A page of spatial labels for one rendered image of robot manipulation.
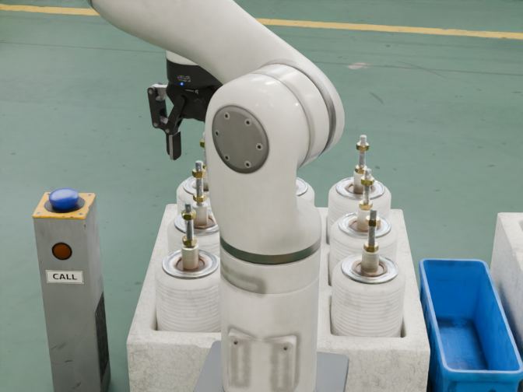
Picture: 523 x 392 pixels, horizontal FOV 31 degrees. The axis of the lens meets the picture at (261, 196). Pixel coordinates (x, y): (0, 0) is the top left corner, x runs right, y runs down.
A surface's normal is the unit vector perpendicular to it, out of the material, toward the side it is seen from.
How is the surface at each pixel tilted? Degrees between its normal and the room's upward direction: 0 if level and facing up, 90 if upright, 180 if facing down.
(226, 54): 100
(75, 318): 90
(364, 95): 0
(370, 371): 90
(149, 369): 90
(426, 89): 0
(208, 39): 93
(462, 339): 0
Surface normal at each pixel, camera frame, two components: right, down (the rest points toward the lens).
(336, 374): 0.00, -0.89
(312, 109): 0.71, -0.18
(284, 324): 0.25, 0.43
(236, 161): -0.61, 0.40
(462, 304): -0.04, 0.42
